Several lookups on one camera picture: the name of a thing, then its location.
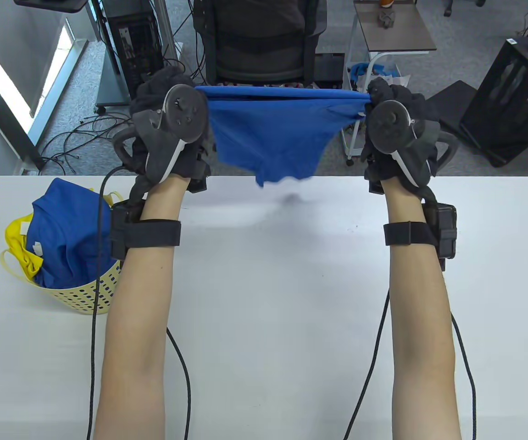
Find person's right hand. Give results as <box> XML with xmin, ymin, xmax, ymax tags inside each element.
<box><xmin>361</xmin><ymin>77</ymin><xmax>442</xmax><ymax>200</ymax></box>

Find person's left hand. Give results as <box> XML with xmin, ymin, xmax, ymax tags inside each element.
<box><xmin>130</xmin><ymin>66</ymin><xmax>216</xmax><ymax>198</ymax></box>

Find black and white hand controller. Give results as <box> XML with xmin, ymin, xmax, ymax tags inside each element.
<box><xmin>112</xmin><ymin>85</ymin><xmax>208</xmax><ymax>185</ymax></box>
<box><xmin>367</xmin><ymin>100</ymin><xmax>459</xmax><ymax>188</ymax></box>

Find blue t-shirt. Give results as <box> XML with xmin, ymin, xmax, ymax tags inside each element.
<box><xmin>195</xmin><ymin>85</ymin><xmax>374</xmax><ymax>188</ymax></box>
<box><xmin>26</xmin><ymin>179</ymin><xmax>117</xmax><ymax>289</ymax></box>

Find yellow t-shirt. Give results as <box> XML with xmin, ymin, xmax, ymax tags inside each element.
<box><xmin>5</xmin><ymin>213</ymin><xmax>44</xmax><ymax>281</ymax></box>

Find person's right forearm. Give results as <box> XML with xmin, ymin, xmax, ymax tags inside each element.
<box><xmin>380</xmin><ymin>179</ymin><xmax>464</xmax><ymax>440</ymax></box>

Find person's left forearm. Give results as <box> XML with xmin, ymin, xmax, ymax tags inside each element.
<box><xmin>92</xmin><ymin>176</ymin><xmax>191</xmax><ymax>440</ymax></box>

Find black rolling platform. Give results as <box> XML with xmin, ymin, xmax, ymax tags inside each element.
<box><xmin>429</xmin><ymin>80</ymin><xmax>480</xmax><ymax>133</ymax></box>

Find clear plastic bags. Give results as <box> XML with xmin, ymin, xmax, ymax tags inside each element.
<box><xmin>357</xmin><ymin>72</ymin><xmax>411</xmax><ymax>88</ymax></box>

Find black computer tower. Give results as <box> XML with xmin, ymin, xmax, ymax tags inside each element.
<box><xmin>101</xmin><ymin>0</ymin><xmax>168</xmax><ymax>94</ymax></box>

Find silver desk column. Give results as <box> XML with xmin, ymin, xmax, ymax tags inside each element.
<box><xmin>153</xmin><ymin>0</ymin><xmax>186</xmax><ymax>69</ymax></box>

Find grey computer trolley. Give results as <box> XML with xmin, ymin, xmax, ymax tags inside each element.
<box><xmin>94</xmin><ymin>41</ymin><xmax>138</xmax><ymax>115</ymax></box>

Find blue cloth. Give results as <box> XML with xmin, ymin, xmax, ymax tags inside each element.
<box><xmin>348</xmin><ymin>63</ymin><xmax>386</xmax><ymax>82</ymax></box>

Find brown side table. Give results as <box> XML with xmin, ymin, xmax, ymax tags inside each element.
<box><xmin>353</xmin><ymin>0</ymin><xmax>438</xmax><ymax>55</ymax></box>

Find white rolling cart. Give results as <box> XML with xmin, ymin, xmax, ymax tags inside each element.
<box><xmin>339</xmin><ymin>50</ymin><xmax>413</xmax><ymax>166</ymax></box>

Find black mesh computer case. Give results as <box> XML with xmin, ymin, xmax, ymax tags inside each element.
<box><xmin>459</xmin><ymin>34</ymin><xmax>528</xmax><ymax>168</ymax></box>

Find black box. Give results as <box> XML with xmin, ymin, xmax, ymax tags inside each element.
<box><xmin>313</xmin><ymin>53</ymin><xmax>346</xmax><ymax>88</ymax></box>

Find black desk top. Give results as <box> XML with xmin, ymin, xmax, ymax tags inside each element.
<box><xmin>14</xmin><ymin>0</ymin><xmax>91</xmax><ymax>13</ymax></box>

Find yellow perforated laundry basket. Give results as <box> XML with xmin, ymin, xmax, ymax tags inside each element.
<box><xmin>0</xmin><ymin>190</ymin><xmax>129</xmax><ymax>316</ymax></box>

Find bundle of black floor cables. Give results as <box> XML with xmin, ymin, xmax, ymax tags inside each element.
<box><xmin>39</xmin><ymin>0</ymin><xmax>214</xmax><ymax>176</ymax></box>

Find black wrist strap with module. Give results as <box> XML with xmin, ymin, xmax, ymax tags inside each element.
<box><xmin>383</xmin><ymin>203</ymin><xmax>457</xmax><ymax>272</ymax></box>
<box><xmin>109</xmin><ymin>202</ymin><xmax>182</xmax><ymax>262</ymax></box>

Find black braided cable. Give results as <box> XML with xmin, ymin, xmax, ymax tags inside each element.
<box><xmin>167</xmin><ymin>328</ymin><xmax>192</xmax><ymax>440</ymax></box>
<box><xmin>86</xmin><ymin>166</ymin><xmax>129</xmax><ymax>440</ymax></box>
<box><xmin>451</xmin><ymin>314</ymin><xmax>478</xmax><ymax>440</ymax></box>
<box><xmin>343</xmin><ymin>291</ymin><xmax>390</xmax><ymax>440</ymax></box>

